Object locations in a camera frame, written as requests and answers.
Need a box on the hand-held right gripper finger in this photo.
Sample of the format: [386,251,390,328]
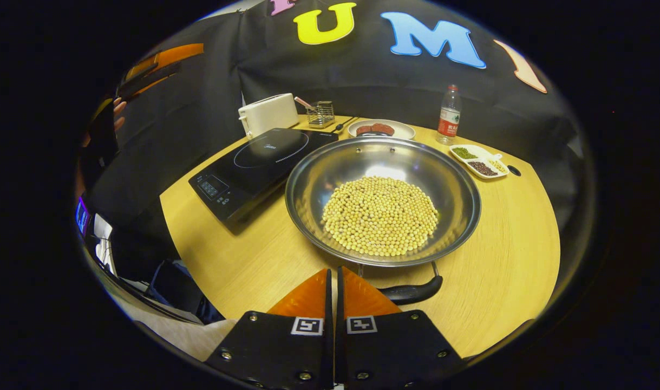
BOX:
[204,268,334,390]
[335,265,463,390]

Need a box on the steel pot with black handles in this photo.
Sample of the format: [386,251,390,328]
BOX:
[284,130,482,306]

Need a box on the black induction cooktop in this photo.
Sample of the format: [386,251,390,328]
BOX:
[188,127,339,225]

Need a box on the lit monitor screen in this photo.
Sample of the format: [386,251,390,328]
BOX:
[75,197,90,236]

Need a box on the pile of soybeans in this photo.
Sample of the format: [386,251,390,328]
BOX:
[322,176,440,257]

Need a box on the white toaster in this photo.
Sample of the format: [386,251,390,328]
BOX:
[238,93,299,140]

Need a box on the dark bag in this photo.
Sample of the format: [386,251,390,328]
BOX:
[146,259,225,324]

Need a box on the white round plate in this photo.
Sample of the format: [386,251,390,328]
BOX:
[347,119,416,140]

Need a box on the white divided dish with beans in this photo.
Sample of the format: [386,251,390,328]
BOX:
[450,144,510,180]

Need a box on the plastic water bottle red label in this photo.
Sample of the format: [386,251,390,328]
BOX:
[437,84,462,146]

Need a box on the wire utensil holder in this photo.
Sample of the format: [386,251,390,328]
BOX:
[306,101,336,129]

